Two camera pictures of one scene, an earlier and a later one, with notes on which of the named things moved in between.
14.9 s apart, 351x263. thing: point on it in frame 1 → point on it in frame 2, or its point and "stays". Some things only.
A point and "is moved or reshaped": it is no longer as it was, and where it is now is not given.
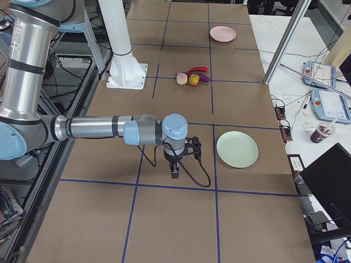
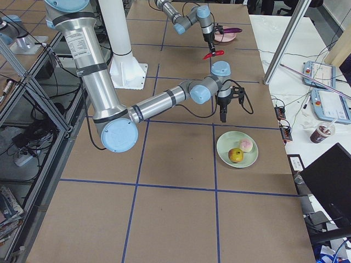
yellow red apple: (193, 79) is moved or reshaped
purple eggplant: (202, 77) → (231, 30)
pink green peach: (181, 79) → (245, 145)
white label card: (296, 163) stays
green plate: (237, 149) stays
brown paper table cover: (117, 202) stays
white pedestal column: (125, 72) stays
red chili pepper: (197, 69) → (218, 52)
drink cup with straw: (321, 132) stays
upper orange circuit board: (280, 112) stays
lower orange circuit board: (286, 133) stays
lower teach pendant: (330, 106) stays
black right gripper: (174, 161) → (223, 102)
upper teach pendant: (324, 73) stays
